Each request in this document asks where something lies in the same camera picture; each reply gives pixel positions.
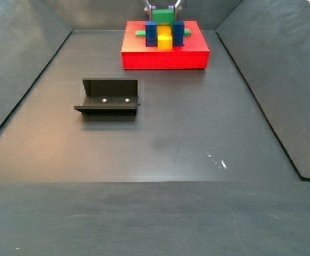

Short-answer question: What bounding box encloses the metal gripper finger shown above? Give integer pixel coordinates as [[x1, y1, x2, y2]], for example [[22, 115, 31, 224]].
[[143, 0, 153, 20], [174, 0, 182, 20]]

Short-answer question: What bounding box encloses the green U-shaped block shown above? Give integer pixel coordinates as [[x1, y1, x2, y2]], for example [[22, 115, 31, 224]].
[[135, 8, 191, 37]]

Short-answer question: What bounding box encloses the red base board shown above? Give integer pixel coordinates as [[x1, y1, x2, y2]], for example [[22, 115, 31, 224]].
[[121, 21, 211, 70]]

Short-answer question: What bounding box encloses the black L-shaped fixture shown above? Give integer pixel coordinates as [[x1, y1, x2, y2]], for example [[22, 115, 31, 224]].
[[74, 78, 139, 114]]

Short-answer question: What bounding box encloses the yellow long bar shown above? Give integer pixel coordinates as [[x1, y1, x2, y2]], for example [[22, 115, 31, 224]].
[[158, 25, 173, 50]]

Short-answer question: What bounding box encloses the blue post left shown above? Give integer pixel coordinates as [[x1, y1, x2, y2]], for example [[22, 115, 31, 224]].
[[173, 20, 185, 47]]

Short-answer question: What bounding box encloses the blue post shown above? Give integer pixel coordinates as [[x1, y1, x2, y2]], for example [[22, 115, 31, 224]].
[[173, 20, 185, 47], [146, 21, 158, 47]]

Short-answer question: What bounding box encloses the blue post right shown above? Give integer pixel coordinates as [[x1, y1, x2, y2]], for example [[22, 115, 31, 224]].
[[146, 21, 158, 47]]

